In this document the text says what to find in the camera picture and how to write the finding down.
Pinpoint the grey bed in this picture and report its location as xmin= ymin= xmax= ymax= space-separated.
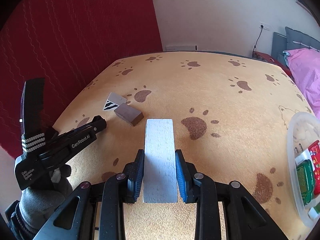
xmin=271 ymin=27 xmax=320 ymax=66

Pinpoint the grey gloved left hand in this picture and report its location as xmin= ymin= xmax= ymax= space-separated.
xmin=11 ymin=164 xmax=73 ymax=238

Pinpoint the red classic quilt box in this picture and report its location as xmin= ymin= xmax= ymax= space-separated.
xmin=252 ymin=51 xmax=293 ymax=80

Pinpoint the dark brown wooden block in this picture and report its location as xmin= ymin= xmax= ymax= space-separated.
xmin=114 ymin=103 xmax=144 ymax=126

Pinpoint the black power cable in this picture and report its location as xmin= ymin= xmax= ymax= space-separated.
xmin=252 ymin=26 xmax=264 ymax=55

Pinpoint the red cylindrical can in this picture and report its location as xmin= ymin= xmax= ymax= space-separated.
xmin=308 ymin=140 xmax=320 ymax=196

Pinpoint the yellow paw print blanket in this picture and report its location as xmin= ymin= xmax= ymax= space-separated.
xmin=54 ymin=52 xmax=312 ymax=239

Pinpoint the white rectangular foam block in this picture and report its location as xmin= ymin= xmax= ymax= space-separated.
xmin=143 ymin=119 xmax=177 ymax=203

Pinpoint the wall power socket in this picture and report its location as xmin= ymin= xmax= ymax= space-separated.
xmin=260 ymin=22 xmax=272 ymax=31

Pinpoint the pink quilt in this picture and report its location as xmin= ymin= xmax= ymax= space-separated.
xmin=283 ymin=48 xmax=319 ymax=119

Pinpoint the clear plastic bowl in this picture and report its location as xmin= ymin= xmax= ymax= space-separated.
xmin=287 ymin=112 xmax=319 ymax=228

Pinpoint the white usb charger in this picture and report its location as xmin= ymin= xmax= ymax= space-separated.
xmin=295 ymin=143 xmax=311 ymax=166

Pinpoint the green bottle-shaped tin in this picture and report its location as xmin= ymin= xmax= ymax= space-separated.
xmin=296 ymin=160 xmax=315 ymax=206

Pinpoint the zebra striped triangular block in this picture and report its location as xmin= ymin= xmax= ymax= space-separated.
xmin=103 ymin=92 xmax=127 ymax=111

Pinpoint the red curtain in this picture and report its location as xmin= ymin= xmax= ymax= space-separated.
xmin=1 ymin=0 xmax=162 ymax=158

